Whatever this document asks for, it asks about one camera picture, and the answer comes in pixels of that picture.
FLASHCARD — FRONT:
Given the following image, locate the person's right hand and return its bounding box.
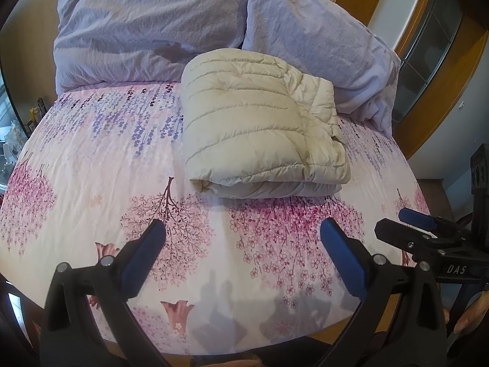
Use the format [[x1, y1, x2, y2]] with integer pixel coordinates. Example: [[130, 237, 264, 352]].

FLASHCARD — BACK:
[[445, 294, 489, 339]]

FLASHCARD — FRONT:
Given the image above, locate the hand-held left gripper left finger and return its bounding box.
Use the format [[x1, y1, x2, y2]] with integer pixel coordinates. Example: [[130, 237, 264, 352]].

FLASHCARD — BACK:
[[40, 219, 169, 367]]

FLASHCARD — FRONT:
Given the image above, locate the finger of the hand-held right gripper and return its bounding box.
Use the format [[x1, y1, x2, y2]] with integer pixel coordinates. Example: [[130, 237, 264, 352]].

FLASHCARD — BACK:
[[374, 217, 441, 263], [399, 208, 475, 246]]

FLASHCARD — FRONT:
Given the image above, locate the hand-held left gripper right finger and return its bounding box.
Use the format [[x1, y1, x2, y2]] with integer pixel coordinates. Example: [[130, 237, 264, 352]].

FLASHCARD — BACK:
[[320, 217, 448, 367]]

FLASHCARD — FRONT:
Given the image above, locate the floral pink bed sheet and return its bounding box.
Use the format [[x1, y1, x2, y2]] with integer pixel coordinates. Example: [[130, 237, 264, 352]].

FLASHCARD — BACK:
[[0, 78, 430, 354]]

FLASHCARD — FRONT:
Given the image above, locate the glass television stand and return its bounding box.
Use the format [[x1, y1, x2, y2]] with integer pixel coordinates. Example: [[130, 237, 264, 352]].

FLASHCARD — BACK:
[[0, 97, 50, 184]]

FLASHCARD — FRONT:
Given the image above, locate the large lavender pillow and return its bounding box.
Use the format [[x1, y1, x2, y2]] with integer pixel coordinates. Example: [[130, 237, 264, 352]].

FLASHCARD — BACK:
[[53, 0, 251, 94]]

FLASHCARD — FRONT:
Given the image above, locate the lavender duvet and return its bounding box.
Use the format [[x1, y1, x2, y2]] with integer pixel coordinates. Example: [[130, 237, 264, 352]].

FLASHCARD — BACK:
[[242, 0, 402, 138]]

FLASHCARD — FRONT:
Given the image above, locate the cream puffer jacket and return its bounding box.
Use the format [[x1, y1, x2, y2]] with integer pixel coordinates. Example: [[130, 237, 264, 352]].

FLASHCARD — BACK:
[[180, 48, 351, 199]]

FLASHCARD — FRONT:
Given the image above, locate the wooden glass panel door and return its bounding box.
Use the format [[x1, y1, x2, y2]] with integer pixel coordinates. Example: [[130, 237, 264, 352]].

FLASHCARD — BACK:
[[332, 0, 489, 161]]

